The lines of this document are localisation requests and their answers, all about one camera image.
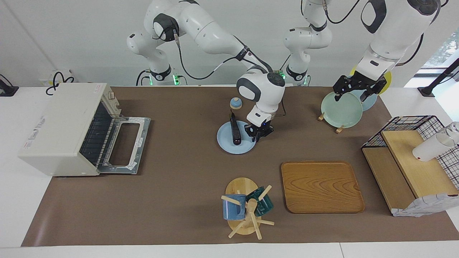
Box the dark purple eggplant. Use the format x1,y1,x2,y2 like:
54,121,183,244
229,112,241,145

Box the light blue plate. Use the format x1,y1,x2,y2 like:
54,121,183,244
217,120,257,155

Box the cream toaster oven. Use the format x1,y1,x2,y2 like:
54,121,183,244
18,83,151,177

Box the pale blue racked plate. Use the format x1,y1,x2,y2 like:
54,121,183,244
344,75,378,111

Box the pale green racked plate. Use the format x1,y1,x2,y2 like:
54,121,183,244
321,90,363,129

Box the yellow racked plate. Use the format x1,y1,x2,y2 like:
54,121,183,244
350,64,392,95

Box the wooden plate rack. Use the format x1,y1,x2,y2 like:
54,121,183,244
318,112,345,134

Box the wooden mug tree stand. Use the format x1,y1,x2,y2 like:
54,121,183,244
221,177,275,240

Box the dark green ceramic mug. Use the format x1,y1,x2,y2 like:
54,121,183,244
246,186,274,217

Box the wooden serving tray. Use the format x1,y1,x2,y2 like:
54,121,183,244
281,161,365,214

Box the blue ceramic mug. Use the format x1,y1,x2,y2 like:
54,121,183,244
222,194,247,221

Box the white plastic cup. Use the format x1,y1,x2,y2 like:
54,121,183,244
412,133,456,162

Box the clear glass cup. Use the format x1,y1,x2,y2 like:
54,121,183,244
445,122,459,144

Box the brown table mat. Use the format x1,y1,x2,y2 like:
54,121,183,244
21,86,459,247

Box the white patterned shelf liner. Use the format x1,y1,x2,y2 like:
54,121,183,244
392,193,459,218

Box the black table clamp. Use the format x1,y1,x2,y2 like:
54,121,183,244
0,74,19,97

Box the black left base cable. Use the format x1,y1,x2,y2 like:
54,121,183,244
278,54,292,77

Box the black base cable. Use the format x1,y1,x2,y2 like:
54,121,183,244
136,69,151,86
278,54,292,77

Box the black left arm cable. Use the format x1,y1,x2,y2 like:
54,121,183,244
325,0,362,25

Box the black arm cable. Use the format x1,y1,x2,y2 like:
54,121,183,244
325,0,362,25
173,29,274,81

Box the black camera stand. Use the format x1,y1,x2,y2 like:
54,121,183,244
418,57,459,97

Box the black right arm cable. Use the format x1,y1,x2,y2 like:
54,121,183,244
173,29,274,81

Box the wooden wire basket shelf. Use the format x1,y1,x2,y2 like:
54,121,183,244
361,115,459,215

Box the black right base cable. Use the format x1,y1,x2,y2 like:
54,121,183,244
136,69,151,86

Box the black looped power cable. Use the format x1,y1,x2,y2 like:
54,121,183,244
45,71,75,96

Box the white wall socket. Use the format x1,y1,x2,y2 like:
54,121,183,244
39,69,74,86

